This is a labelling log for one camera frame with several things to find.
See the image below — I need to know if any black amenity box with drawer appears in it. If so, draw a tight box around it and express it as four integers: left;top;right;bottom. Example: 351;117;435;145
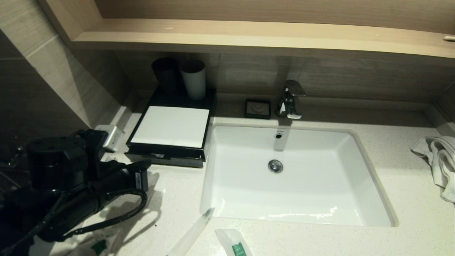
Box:
125;86;217;168

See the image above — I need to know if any white sachet with green print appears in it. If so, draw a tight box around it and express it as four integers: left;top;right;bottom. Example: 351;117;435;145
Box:
80;233;119;256

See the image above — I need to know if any black tapered cup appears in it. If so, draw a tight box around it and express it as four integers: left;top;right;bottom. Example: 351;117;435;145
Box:
152;58;180;95

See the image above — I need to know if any white card sheet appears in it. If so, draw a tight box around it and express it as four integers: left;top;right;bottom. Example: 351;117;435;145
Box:
131;106;210;148

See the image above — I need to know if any grey cup with dark rim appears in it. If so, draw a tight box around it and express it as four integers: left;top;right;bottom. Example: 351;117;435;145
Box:
181;60;207;101

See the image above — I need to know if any white packet with green label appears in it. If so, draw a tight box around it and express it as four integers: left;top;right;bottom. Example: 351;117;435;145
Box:
215;228;253;256

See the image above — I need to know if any black square soap dish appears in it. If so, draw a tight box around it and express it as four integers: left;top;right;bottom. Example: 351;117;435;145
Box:
244;99;272;120

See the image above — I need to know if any round grey soap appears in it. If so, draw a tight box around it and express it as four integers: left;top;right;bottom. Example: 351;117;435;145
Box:
249;102;267;115

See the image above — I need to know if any white ceramic sink basin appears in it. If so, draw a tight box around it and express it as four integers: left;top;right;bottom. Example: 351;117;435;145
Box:
200;123;398;227

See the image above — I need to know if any chrome faucet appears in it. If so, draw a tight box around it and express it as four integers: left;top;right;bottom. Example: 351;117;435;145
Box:
275;80;306;120

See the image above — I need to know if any light wooden shelf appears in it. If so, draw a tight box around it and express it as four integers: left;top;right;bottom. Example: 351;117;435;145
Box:
71;18;455;60

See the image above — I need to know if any white crumpled towel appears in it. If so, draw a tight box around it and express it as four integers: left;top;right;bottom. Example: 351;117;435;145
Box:
409;136;455;204

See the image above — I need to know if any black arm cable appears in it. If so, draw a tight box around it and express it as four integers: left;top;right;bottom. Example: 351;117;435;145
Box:
62;188;149;238

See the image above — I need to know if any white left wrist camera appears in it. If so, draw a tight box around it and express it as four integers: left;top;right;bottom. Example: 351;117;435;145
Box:
95;124;120;153

